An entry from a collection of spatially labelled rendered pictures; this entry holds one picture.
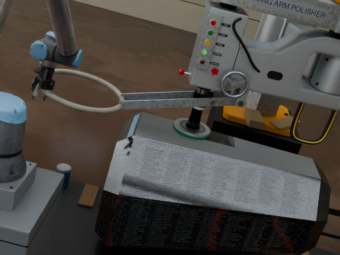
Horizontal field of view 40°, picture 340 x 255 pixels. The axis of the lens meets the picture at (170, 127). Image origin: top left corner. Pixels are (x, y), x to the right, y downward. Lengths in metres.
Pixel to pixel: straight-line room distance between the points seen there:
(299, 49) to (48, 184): 1.41
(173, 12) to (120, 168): 6.34
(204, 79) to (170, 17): 6.18
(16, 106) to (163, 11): 7.07
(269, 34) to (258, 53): 0.66
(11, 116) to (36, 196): 0.34
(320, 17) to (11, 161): 1.60
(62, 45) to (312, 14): 1.21
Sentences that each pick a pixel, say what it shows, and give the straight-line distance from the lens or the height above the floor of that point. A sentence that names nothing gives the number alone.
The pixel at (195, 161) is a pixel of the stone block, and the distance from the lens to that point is 2.49.
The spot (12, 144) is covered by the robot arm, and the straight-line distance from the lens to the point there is 1.69.
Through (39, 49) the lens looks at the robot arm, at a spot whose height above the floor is 1.18.
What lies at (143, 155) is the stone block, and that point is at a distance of 2.45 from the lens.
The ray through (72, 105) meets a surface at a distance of 2.41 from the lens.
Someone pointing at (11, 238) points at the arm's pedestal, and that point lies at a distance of 1.69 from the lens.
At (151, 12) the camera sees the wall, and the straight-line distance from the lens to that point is 8.64.
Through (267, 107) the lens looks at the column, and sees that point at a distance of 3.31.
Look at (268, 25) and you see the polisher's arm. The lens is 3.13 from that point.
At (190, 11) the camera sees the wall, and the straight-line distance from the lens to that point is 8.57.
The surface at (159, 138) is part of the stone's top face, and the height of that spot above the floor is 0.80.
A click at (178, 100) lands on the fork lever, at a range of 2.56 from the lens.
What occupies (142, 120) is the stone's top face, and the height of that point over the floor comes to 0.80.
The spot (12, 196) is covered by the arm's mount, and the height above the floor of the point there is 0.92.
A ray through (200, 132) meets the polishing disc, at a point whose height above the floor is 0.83.
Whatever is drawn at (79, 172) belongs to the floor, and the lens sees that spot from 3.59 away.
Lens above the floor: 1.91
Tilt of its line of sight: 24 degrees down
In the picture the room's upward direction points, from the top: 15 degrees clockwise
